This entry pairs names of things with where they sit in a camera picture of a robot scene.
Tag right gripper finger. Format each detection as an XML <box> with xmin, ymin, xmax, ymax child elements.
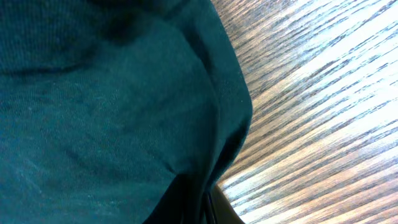
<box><xmin>210</xmin><ymin>185</ymin><xmax>244</xmax><ymax>224</ymax></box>

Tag black shorts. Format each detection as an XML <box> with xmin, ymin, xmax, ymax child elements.
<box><xmin>1</xmin><ymin>1</ymin><xmax>252</xmax><ymax>223</ymax></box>

